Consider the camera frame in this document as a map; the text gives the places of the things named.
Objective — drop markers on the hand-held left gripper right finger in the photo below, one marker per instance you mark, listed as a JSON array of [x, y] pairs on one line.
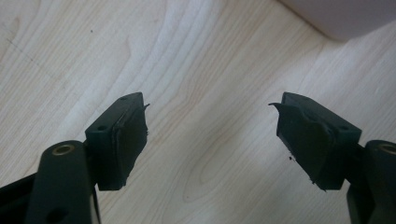
[[314, 146]]

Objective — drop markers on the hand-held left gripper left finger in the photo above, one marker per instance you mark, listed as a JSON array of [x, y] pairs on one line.
[[115, 146]]

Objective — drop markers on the white object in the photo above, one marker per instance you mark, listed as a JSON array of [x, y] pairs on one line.
[[345, 15]]

